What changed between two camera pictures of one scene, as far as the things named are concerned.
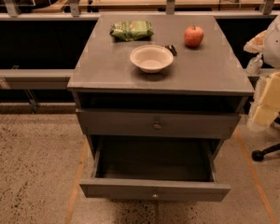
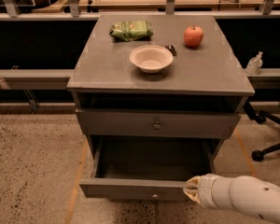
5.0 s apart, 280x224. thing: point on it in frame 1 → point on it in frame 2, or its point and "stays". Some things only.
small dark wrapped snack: [172, 49] stays
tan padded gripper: [278, 46] → [205, 189]
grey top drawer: [135, 122] stays
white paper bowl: [151, 58] stays
